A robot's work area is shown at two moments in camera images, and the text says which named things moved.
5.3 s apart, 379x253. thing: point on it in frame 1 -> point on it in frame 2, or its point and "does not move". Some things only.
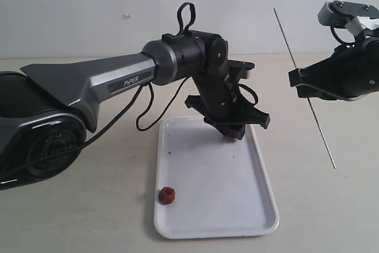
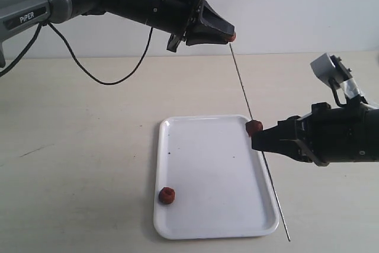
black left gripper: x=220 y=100 -> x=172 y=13
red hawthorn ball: x=231 y=134 -> x=233 y=38
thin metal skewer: x=308 y=98 -> x=263 y=152
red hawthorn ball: x=167 y=195 does not move
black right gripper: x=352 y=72 -> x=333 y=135
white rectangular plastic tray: x=221 y=186 does not move
